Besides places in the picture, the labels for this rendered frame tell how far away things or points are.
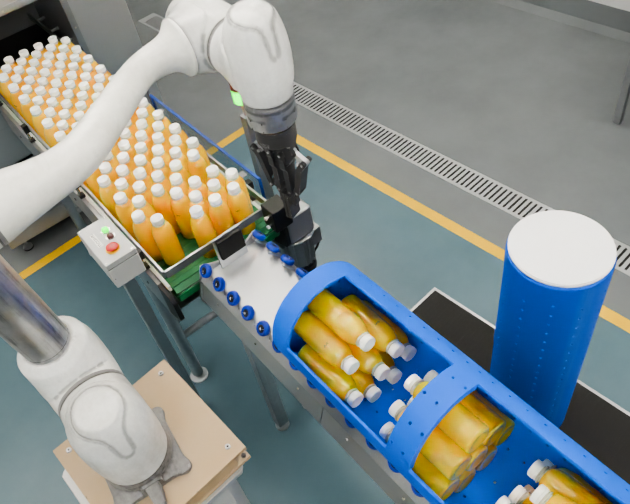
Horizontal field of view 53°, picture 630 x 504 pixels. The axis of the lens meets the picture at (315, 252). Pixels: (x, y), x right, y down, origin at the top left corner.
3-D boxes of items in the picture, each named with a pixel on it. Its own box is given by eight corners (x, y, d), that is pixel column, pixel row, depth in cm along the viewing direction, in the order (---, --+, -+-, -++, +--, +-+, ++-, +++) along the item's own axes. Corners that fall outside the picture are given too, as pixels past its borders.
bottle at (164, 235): (189, 257, 205) (173, 219, 192) (172, 270, 202) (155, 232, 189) (177, 247, 209) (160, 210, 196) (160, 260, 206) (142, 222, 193)
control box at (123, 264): (118, 288, 187) (104, 266, 179) (89, 253, 198) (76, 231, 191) (147, 270, 190) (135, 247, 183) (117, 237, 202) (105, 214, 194)
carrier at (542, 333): (576, 392, 236) (504, 359, 249) (631, 231, 171) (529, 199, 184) (548, 454, 221) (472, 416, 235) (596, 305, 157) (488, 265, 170)
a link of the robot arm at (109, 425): (118, 504, 131) (75, 468, 113) (79, 440, 140) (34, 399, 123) (183, 452, 136) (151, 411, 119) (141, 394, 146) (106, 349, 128)
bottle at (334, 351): (317, 313, 160) (364, 356, 149) (300, 334, 160) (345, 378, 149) (305, 305, 154) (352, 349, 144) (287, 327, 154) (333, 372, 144)
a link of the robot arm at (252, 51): (311, 90, 105) (265, 61, 112) (297, 3, 93) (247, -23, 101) (260, 121, 102) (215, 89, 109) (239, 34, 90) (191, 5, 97)
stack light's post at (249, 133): (295, 308, 299) (245, 119, 218) (290, 303, 301) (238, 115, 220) (302, 303, 300) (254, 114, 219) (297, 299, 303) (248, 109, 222)
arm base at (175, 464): (126, 534, 132) (117, 527, 128) (90, 449, 145) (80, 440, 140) (202, 483, 137) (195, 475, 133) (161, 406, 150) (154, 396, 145)
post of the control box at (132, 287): (202, 420, 266) (115, 268, 192) (197, 414, 268) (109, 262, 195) (210, 414, 267) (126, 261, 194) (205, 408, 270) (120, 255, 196)
